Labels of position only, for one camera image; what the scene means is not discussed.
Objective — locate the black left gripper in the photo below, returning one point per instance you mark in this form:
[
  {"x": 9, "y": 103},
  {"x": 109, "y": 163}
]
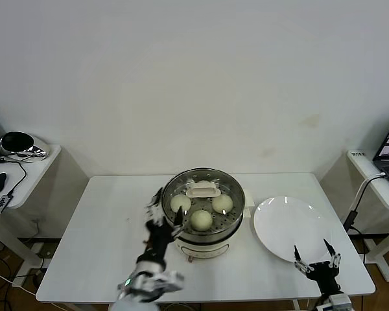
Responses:
[{"x": 160, "y": 238}]

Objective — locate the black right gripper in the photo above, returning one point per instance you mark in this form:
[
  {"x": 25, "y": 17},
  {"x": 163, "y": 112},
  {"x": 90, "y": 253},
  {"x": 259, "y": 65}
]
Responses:
[{"x": 324, "y": 275}]

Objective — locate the round glass pot lid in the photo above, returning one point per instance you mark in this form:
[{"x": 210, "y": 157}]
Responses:
[{"x": 202, "y": 193}]

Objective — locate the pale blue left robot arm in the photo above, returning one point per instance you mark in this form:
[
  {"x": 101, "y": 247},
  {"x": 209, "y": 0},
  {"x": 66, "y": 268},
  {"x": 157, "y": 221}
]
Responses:
[{"x": 142, "y": 273}]

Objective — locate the stainless steel steamer basket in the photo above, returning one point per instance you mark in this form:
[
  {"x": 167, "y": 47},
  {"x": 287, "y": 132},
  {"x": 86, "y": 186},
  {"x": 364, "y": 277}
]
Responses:
[{"x": 214, "y": 237}]

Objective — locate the white round plate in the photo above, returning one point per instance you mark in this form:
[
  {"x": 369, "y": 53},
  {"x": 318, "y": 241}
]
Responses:
[{"x": 285, "y": 223}]

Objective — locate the white electric cooker base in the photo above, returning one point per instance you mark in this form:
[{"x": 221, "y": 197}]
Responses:
[{"x": 204, "y": 249}]

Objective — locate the small white label sticker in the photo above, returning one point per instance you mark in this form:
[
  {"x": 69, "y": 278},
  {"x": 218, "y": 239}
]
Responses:
[{"x": 358, "y": 154}]

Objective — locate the white side table with mouse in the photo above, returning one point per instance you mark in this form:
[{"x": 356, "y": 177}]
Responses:
[{"x": 35, "y": 181}]

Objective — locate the small grey usb adapter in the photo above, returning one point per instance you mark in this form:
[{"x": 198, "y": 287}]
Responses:
[{"x": 0, "y": 203}]

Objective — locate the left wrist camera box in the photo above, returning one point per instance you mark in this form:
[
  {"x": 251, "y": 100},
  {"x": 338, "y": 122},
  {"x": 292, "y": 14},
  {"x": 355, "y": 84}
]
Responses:
[{"x": 170, "y": 281}]

